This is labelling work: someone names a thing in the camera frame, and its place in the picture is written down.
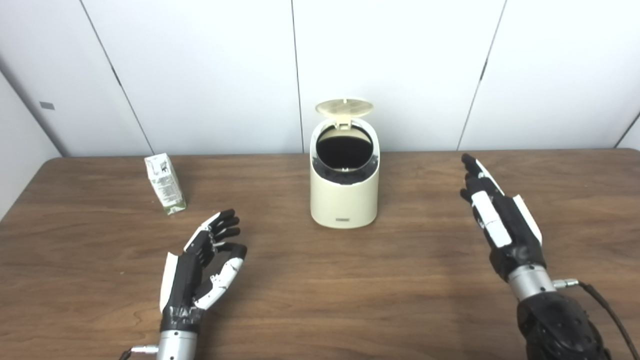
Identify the cream-colored bin body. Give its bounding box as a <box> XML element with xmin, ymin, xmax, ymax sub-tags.
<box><xmin>309</xmin><ymin>117</ymin><xmax>381</xmax><ymax>230</ymax></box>

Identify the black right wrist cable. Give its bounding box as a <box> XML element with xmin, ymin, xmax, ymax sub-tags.
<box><xmin>552</xmin><ymin>278</ymin><xmax>640</xmax><ymax>360</ymax></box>

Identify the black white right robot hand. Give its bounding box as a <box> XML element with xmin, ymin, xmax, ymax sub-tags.
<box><xmin>460</xmin><ymin>153</ymin><xmax>547</xmax><ymax>283</ymax></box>

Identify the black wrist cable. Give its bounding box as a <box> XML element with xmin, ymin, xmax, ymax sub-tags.
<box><xmin>119</xmin><ymin>344</ymin><xmax>160</xmax><ymax>360</ymax></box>
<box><xmin>552</xmin><ymin>278</ymin><xmax>640</xmax><ymax>360</ymax></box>

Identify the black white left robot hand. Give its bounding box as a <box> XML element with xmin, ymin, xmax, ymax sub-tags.
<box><xmin>159</xmin><ymin>209</ymin><xmax>248</xmax><ymax>333</ymax></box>

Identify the cream round bin lid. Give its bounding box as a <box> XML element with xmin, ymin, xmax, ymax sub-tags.
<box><xmin>315</xmin><ymin>98</ymin><xmax>374</xmax><ymax>131</ymax></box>

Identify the white green milk carton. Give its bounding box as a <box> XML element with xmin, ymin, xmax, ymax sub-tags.
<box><xmin>144</xmin><ymin>153</ymin><xmax>187</xmax><ymax>216</ymax></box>

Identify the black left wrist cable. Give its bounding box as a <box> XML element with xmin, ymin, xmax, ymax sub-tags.
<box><xmin>119</xmin><ymin>344</ymin><xmax>160</xmax><ymax>360</ymax></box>

